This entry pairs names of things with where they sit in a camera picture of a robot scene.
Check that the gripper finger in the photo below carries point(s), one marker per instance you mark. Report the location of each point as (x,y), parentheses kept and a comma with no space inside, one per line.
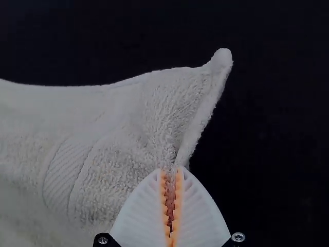
(141,218)
(203,218)

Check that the pale towel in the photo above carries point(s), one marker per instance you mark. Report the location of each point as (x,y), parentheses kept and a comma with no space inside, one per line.
(102,128)

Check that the black mat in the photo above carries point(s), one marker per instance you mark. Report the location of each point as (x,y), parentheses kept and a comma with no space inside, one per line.
(270,103)

